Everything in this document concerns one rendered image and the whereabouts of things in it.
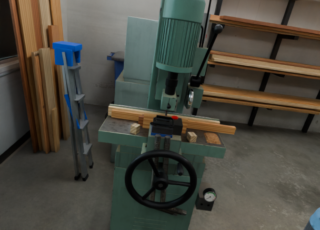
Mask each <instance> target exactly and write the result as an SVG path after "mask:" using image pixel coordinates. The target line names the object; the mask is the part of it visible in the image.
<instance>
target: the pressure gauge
mask: <svg viewBox="0 0 320 230"><path fill-rule="evenodd" d="M203 196H204V200H206V201H208V202H212V201H214V200H216V198H217V195H216V192H215V190H214V189H212V188H207V189H205V190H204V191H203ZM210 196H211V197H210Z"/></svg>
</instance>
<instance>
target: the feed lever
mask: <svg viewBox="0 0 320 230"><path fill-rule="evenodd" d="M222 30H223V27H222V26H221V25H219V24H218V25H216V26H215V27H214V32H215V33H214V36H213V38H212V40H211V43H210V45H209V47H208V50H207V52H206V55H205V57H204V59H203V62H202V64H201V66H200V69H199V71H198V73H197V76H191V79H190V86H191V87H197V88H198V87H199V86H200V82H201V77H199V75H200V73H201V71H202V68H203V66H204V64H205V62H206V60H207V57H208V55H209V53H210V51H211V48H212V46H213V44H214V42H215V39H216V37H217V35H218V34H219V33H221V32H222Z"/></svg>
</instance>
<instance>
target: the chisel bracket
mask: <svg viewBox="0 0 320 230"><path fill-rule="evenodd" d="M176 102H177V97H176V92H175V94H174V95H169V94H166V93H165V89H163V90H162V97H161V108H160V109H161V110H171V111H174V110H175V108H176ZM168 103H169V104H170V106H171V108H170V109H168V108H167V105H168Z"/></svg>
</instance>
